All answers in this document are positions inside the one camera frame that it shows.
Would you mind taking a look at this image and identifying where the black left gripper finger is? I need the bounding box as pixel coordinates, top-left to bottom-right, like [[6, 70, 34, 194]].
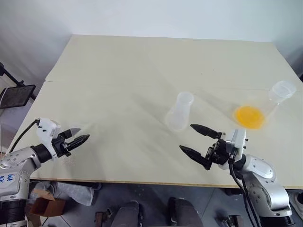
[[67, 134, 90, 151], [64, 127, 81, 140]]

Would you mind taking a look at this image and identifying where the dark rounded shape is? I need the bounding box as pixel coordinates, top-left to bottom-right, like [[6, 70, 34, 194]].
[[167, 197, 202, 227], [117, 200, 145, 227]]

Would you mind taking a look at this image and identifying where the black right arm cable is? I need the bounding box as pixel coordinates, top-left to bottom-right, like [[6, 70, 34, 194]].
[[228, 153, 262, 227]]

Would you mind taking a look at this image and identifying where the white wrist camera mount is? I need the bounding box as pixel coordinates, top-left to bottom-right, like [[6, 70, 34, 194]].
[[226, 129, 249, 162], [36, 118, 61, 157]]

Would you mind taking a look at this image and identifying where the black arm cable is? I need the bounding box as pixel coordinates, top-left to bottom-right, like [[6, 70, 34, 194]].
[[228, 153, 262, 227], [9, 119, 40, 153]]

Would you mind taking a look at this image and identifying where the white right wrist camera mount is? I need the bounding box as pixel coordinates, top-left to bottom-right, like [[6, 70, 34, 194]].
[[226, 129, 249, 162]]

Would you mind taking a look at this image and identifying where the clear plastic bag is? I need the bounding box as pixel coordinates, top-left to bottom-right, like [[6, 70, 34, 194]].
[[50, 181, 96, 207]]

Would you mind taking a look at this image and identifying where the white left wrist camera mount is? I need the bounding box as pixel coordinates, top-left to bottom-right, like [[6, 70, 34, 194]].
[[36, 118, 61, 157]]

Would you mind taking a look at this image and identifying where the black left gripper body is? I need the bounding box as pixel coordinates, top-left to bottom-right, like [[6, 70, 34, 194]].
[[51, 129, 73, 159]]

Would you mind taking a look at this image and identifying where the clear flask with orange liquid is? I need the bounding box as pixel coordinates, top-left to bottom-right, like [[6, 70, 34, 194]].
[[232, 80, 298, 131]]

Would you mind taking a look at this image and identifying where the brown cardboard box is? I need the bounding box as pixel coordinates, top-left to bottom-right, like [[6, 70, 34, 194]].
[[30, 188, 66, 222]]

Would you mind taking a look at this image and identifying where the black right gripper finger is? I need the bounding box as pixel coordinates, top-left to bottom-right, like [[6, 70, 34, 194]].
[[179, 144, 212, 171], [190, 123, 223, 140]]

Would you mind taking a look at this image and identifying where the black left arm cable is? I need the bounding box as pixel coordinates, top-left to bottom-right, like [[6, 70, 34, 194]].
[[9, 119, 40, 153]]

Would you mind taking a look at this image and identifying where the small dark metal bracket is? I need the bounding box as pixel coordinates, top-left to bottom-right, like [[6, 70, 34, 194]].
[[214, 208, 245, 227], [94, 207, 119, 227]]

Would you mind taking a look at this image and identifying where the empty clear conical flask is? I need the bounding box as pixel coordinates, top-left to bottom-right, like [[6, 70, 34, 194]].
[[165, 91, 195, 132]]

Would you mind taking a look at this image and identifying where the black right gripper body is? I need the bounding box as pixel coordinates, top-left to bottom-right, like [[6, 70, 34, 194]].
[[205, 134, 234, 170]]

